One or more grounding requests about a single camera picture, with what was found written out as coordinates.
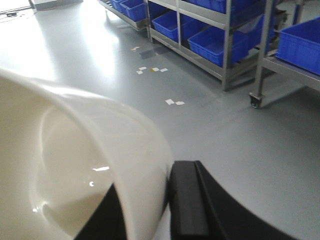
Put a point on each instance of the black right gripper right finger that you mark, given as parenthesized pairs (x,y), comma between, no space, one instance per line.
(201,209)

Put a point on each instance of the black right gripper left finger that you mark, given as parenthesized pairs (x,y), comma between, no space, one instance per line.
(107,221)

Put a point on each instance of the white plastic bin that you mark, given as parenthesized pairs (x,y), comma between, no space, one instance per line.
(61,149)

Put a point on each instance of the steel floor shelf rack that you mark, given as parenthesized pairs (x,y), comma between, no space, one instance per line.
(229,15)

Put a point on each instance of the black caster wheel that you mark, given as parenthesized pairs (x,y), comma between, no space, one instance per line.
(256,101)

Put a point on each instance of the steel wheeled cart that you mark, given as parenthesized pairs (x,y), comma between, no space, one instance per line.
(268,63)

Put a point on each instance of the blue crate lower front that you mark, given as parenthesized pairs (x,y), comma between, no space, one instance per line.
(209,44)

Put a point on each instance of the blue crate lower back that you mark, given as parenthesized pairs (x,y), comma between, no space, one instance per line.
(167,24)

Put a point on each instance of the blue crate on cart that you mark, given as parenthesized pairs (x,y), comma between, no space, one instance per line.
(299,45)

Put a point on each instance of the blue crate far low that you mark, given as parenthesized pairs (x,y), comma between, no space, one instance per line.
(133,9)

